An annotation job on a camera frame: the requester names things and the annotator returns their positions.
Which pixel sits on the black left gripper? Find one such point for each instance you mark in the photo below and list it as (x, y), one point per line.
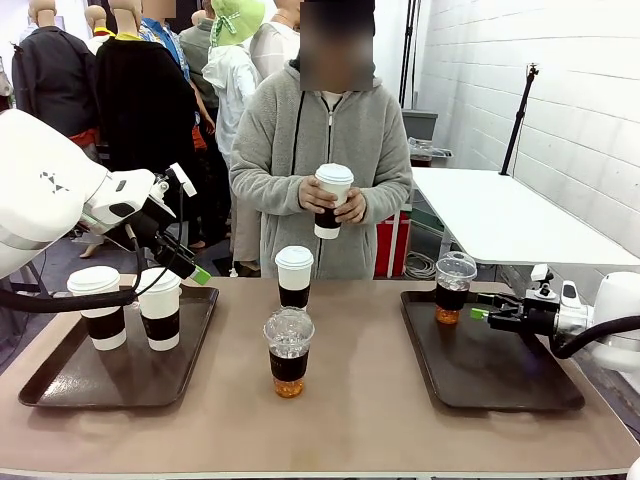
(152, 230)

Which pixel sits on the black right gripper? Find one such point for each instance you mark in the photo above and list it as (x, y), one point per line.
(540, 315)

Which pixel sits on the white lidded paper cup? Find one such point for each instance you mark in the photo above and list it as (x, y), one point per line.
(294, 275)
(161, 310)
(334, 180)
(97, 305)

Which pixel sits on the clear iced coffee cup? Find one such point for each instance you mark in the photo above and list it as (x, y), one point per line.
(452, 292)
(288, 362)

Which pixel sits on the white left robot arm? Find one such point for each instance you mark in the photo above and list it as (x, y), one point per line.
(45, 195)

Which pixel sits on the person's left forearm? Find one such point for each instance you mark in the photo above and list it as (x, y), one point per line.
(387, 195)

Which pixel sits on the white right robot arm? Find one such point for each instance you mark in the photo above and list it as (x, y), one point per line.
(615, 320)

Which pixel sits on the person's right forearm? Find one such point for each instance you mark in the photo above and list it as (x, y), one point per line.
(265, 192)

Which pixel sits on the brown plastic tray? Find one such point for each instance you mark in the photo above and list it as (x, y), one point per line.
(65, 381)
(480, 372)

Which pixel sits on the person's right hand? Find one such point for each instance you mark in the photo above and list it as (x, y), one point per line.
(312, 197)

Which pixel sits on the person's left hand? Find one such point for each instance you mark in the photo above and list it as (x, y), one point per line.
(354, 207)

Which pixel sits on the person in grey hoodie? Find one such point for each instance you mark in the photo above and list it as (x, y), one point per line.
(280, 240)

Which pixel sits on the large white table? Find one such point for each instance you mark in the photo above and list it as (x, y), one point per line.
(500, 210)

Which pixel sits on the red box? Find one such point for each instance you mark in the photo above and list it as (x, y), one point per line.
(392, 245)

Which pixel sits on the mannequin in black coat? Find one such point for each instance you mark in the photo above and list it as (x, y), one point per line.
(145, 120)

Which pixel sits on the black tripod stand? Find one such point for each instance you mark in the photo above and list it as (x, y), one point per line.
(517, 120)

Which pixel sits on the grey bin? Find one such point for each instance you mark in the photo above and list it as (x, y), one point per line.
(422, 125)

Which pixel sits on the person in blue patterned shirt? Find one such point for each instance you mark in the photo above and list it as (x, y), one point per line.
(172, 45)

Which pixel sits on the mannequin in dark jacket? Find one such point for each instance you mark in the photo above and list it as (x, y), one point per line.
(50, 75)

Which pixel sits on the green sun hat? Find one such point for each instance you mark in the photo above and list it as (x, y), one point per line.
(236, 20)

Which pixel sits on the mannequin with red yellow collar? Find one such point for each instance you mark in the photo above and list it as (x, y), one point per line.
(98, 27)

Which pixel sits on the black light stand poles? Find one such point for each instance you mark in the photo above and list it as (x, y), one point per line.
(407, 55)

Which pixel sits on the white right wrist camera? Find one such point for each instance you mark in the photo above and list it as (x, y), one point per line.
(541, 280)

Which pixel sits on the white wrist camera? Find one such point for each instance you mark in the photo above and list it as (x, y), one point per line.
(541, 280)
(182, 180)

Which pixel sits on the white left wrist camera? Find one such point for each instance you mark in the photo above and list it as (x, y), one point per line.
(182, 180)

